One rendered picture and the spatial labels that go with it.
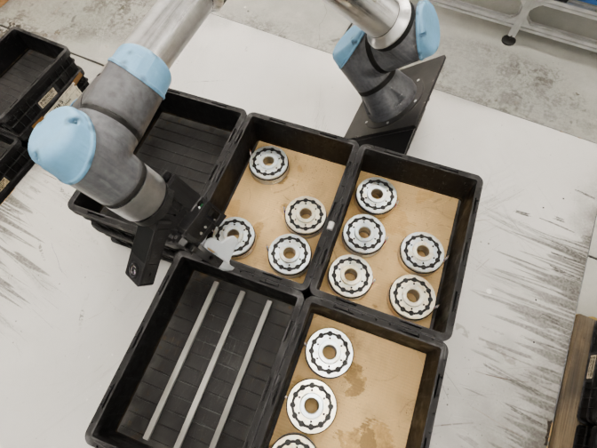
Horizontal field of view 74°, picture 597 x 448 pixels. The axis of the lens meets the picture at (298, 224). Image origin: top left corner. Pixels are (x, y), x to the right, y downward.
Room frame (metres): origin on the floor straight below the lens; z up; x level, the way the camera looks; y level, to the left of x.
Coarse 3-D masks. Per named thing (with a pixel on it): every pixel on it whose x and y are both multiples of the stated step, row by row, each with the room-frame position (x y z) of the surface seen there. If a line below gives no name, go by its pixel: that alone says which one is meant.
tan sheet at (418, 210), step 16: (368, 176) 0.52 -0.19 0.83; (400, 192) 0.47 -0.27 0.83; (416, 192) 0.47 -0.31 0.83; (432, 192) 0.46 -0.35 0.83; (352, 208) 0.43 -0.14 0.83; (400, 208) 0.42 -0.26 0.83; (416, 208) 0.42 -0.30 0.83; (432, 208) 0.42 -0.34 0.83; (448, 208) 0.42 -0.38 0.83; (384, 224) 0.38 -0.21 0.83; (400, 224) 0.38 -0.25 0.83; (416, 224) 0.38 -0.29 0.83; (432, 224) 0.37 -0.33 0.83; (448, 224) 0.37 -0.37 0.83; (400, 240) 0.34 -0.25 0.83; (448, 240) 0.33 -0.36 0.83; (336, 256) 0.31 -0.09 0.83; (384, 256) 0.30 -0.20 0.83; (384, 272) 0.26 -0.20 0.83; (400, 272) 0.26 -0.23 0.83; (320, 288) 0.23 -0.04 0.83; (384, 288) 0.22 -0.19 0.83; (368, 304) 0.18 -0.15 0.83; (384, 304) 0.18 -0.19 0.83
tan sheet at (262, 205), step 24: (264, 144) 0.64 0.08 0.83; (312, 168) 0.56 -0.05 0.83; (336, 168) 0.55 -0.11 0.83; (240, 192) 0.50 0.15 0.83; (264, 192) 0.49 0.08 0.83; (288, 192) 0.49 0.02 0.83; (312, 192) 0.48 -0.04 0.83; (336, 192) 0.48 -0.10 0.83; (240, 216) 0.43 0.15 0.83; (264, 216) 0.42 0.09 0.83; (264, 240) 0.36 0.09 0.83; (312, 240) 0.35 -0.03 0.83; (264, 264) 0.30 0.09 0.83
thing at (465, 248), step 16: (368, 144) 0.55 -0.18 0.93; (416, 160) 0.50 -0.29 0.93; (352, 176) 0.47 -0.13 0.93; (464, 176) 0.45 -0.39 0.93; (480, 192) 0.41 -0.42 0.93; (336, 224) 0.35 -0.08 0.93; (464, 240) 0.29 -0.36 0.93; (464, 256) 0.26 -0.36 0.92; (320, 272) 0.24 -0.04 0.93; (464, 272) 0.22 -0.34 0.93; (384, 320) 0.13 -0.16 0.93; (400, 320) 0.13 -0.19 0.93; (448, 320) 0.12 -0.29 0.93; (432, 336) 0.09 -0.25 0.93; (448, 336) 0.09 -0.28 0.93
